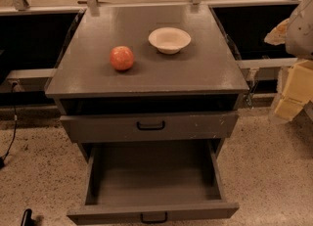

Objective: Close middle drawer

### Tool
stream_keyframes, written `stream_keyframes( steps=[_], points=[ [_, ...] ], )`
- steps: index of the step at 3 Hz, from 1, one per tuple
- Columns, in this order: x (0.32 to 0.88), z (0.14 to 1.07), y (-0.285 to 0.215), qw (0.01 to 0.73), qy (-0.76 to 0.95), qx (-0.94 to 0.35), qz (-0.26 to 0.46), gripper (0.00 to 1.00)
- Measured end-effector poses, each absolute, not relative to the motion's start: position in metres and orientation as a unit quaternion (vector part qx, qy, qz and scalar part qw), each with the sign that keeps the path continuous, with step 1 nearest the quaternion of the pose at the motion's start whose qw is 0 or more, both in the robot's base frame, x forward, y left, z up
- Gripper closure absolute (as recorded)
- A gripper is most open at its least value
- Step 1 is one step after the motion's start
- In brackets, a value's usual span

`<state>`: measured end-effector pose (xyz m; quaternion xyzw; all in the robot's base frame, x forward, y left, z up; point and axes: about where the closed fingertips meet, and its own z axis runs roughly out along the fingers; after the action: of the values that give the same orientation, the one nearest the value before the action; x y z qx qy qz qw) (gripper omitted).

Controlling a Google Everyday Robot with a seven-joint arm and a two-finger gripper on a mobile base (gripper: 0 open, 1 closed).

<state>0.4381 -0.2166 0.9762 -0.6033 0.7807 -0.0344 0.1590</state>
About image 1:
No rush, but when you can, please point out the black power cable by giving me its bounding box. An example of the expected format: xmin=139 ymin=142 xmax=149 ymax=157
xmin=0 ymin=82 xmax=19 ymax=169

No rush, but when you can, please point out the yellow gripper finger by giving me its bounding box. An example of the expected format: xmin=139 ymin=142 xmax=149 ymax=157
xmin=274 ymin=99 xmax=304 ymax=121

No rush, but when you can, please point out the red apple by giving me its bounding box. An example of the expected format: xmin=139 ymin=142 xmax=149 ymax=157
xmin=110 ymin=46 xmax=134 ymax=71

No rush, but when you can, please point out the black object bottom left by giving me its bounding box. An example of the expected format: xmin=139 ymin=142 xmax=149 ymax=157
xmin=21 ymin=208 xmax=34 ymax=226

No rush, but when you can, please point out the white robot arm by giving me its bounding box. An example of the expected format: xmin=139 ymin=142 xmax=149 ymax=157
xmin=264 ymin=0 xmax=313 ymax=122

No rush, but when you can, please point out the right metal rail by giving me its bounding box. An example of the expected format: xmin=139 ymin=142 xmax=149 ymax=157
xmin=237 ymin=58 xmax=296 ymax=81

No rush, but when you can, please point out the grey wooden drawer cabinet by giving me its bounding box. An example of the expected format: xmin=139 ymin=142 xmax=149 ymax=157
xmin=44 ymin=4 xmax=250 ymax=162

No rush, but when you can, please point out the metal rail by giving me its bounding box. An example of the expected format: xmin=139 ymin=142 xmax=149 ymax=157
xmin=237 ymin=58 xmax=296 ymax=81
xmin=0 ymin=68 xmax=57 ymax=93

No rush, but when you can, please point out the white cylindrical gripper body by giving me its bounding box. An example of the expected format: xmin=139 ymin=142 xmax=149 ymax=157
xmin=282 ymin=60 xmax=313 ymax=106

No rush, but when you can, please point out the left metal rail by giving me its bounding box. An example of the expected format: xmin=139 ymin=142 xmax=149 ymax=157
xmin=0 ymin=68 xmax=57 ymax=93

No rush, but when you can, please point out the grey top drawer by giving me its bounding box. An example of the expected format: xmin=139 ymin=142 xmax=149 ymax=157
xmin=61 ymin=112 xmax=239 ymax=143

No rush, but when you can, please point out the white ceramic bowl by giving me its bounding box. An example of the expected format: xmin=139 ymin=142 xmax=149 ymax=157
xmin=148 ymin=27 xmax=191 ymax=55

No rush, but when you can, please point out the metal latch clamp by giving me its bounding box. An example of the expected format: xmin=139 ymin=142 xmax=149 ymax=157
xmin=246 ymin=68 xmax=259 ymax=109

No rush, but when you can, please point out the grey drawer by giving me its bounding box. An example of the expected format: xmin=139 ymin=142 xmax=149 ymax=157
xmin=67 ymin=140 xmax=239 ymax=225
xmin=61 ymin=112 xmax=239 ymax=143

